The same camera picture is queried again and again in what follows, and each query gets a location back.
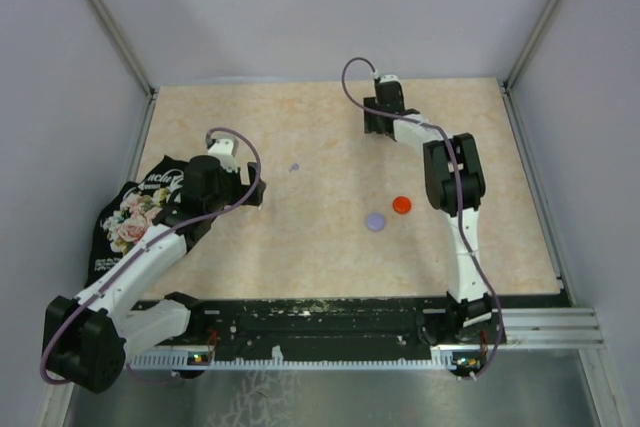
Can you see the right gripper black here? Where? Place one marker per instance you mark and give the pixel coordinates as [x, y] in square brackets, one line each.
[369, 124]

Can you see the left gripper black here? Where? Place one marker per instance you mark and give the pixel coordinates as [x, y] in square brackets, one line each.
[242, 190]

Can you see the orange earbud charging case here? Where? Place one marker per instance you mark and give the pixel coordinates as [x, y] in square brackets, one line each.
[402, 205]

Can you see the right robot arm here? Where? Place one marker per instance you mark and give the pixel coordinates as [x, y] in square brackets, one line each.
[455, 185]

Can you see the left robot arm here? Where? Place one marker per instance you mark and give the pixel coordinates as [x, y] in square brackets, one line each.
[91, 338]

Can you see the black floral printed cloth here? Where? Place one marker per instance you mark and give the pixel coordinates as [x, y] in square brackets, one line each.
[127, 217]

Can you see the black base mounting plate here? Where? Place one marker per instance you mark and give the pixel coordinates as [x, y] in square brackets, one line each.
[325, 330]

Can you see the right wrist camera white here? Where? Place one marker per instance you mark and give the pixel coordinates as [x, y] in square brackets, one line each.
[384, 78]

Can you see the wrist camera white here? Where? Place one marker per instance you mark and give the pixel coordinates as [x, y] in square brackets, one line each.
[224, 150]
[384, 78]

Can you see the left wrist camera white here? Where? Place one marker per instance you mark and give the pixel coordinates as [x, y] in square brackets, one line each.
[224, 150]

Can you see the aluminium frame corner post left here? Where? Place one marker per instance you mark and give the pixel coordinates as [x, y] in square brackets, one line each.
[122, 46]

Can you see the aluminium frame corner post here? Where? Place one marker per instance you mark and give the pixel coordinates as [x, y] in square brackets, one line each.
[537, 34]
[122, 46]

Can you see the aluminium frame corner post right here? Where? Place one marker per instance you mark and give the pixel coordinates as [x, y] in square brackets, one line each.
[537, 34]

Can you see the white slotted cable duct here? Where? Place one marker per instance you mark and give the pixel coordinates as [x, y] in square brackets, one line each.
[193, 360]

